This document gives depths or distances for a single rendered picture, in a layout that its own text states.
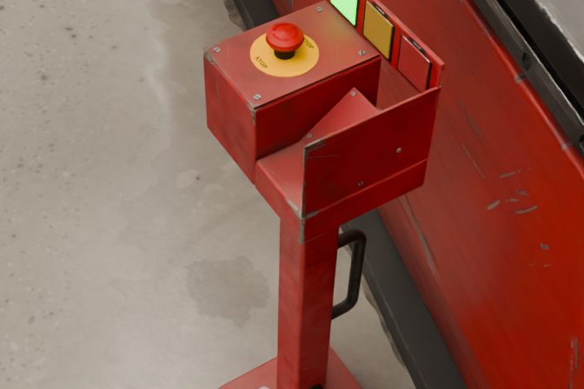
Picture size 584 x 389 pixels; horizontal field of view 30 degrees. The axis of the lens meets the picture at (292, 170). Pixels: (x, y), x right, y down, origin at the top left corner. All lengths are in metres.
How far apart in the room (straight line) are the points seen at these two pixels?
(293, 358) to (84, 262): 0.59
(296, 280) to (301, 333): 0.11
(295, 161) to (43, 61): 1.25
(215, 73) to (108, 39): 1.23
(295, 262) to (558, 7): 0.45
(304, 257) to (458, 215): 0.23
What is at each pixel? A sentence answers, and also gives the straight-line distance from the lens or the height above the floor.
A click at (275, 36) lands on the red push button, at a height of 0.81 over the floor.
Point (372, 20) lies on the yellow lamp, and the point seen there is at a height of 0.82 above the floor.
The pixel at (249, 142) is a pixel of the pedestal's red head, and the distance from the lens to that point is 1.13.
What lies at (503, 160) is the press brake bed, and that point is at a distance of 1.24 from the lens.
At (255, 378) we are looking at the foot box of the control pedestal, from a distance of 1.66.
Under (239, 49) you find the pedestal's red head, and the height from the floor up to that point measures 0.78.
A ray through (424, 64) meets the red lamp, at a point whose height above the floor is 0.83.
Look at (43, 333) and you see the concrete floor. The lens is 1.89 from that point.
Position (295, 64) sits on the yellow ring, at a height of 0.78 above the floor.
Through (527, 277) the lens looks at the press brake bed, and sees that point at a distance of 1.26.
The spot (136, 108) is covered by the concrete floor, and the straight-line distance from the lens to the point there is 2.20.
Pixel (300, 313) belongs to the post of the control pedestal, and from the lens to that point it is 1.38.
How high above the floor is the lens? 1.55
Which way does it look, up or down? 48 degrees down
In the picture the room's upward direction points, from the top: 2 degrees clockwise
